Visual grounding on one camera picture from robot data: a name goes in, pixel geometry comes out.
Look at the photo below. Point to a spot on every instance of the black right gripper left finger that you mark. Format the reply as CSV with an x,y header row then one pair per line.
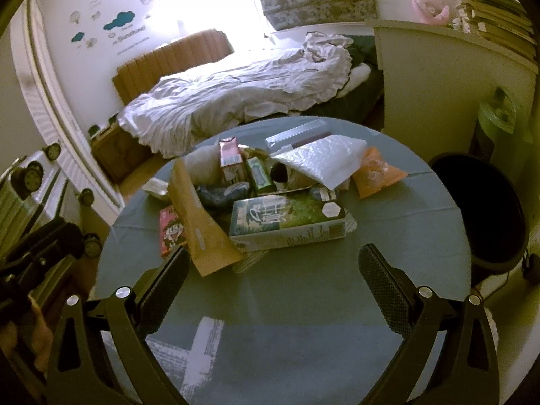
x,y
80,371

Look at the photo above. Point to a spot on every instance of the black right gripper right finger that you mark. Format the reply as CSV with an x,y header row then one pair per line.
x,y
447,355

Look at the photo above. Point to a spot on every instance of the clear plastic tray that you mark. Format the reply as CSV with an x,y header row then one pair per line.
x,y
298,135

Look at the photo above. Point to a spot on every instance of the black trash bin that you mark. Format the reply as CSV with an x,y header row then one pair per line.
x,y
493,215

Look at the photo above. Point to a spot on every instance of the white suitcase with wheels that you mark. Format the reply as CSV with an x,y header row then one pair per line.
x,y
34,191

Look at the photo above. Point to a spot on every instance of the wooden bedside table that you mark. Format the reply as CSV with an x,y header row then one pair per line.
x,y
118,153

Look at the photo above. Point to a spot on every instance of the red snack packet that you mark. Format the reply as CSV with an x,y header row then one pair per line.
x,y
171,231

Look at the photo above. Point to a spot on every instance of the brown paper envelope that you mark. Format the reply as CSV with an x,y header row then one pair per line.
x,y
210,248

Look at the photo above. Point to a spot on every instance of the white radiator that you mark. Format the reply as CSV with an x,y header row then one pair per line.
x,y
107,203

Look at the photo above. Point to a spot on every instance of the white rumpled duvet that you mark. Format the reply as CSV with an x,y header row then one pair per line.
x,y
188,107

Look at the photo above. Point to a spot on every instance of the dark crumpled wrapper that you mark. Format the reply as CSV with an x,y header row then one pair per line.
x,y
223,197

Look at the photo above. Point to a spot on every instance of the brown wooden headboard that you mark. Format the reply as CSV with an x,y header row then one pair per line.
x,y
141,74

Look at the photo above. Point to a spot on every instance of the pink drink carton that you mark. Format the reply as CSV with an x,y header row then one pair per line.
x,y
231,161

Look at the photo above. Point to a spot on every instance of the green milk carton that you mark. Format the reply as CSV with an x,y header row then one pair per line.
x,y
278,221

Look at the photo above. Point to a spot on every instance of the small green carton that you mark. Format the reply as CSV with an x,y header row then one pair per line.
x,y
261,179

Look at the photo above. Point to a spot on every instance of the orange snack bag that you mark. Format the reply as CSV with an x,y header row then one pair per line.
x,y
375,174

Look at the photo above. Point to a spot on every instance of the white bubble mailer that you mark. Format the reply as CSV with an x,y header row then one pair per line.
x,y
329,160

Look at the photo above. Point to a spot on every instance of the green air purifier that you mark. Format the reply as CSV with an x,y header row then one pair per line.
x,y
501,134

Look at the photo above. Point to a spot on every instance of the white cabinet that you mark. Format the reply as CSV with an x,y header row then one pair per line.
x,y
435,78

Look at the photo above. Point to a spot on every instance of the stack of books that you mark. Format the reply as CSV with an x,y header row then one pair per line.
x,y
503,22

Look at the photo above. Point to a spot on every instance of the pink plush toy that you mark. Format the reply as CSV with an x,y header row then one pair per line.
x,y
432,12

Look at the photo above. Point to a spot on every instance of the cloud and sun wall stickers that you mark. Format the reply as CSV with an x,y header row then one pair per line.
x,y
119,25

